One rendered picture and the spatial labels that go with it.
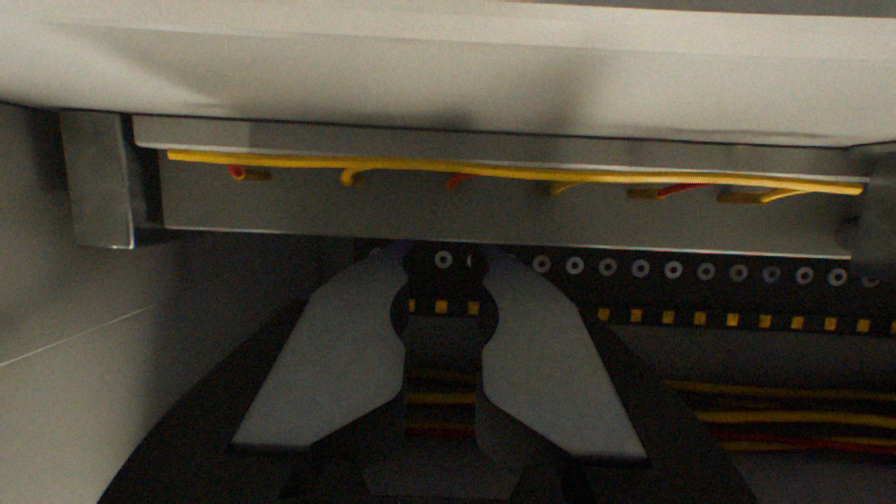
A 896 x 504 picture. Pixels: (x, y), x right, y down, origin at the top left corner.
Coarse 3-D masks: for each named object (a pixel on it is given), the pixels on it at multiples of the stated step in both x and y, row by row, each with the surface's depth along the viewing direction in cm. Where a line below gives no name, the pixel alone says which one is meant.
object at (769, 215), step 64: (192, 192) 8; (256, 192) 8; (320, 192) 8; (384, 192) 8; (448, 192) 8; (512, 192) 8; (576, 192) 8; (640, 192) 8; (704, 192) 8; (768, 192) 7; (832, 192) 7; (832, 256) 9
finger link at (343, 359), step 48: (336, 288) 10; (384, 288) 10; (336, 336) 8; (384, 336) 8; (288, 384) 7; (336, 384) 7; (384, 384) 7; (240, 432) 6; (288, 432) 6; (336, 432) 6; (384, 432) 7
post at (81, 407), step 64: (128, 320) 10; (192, 320) 13; (256, 320) 18; (0, 384) 7; (64, 384) 9; (128, 384) 10; (192, 384) 13; (0, 448) 8; (64, 448) 9; (128, 448) 11
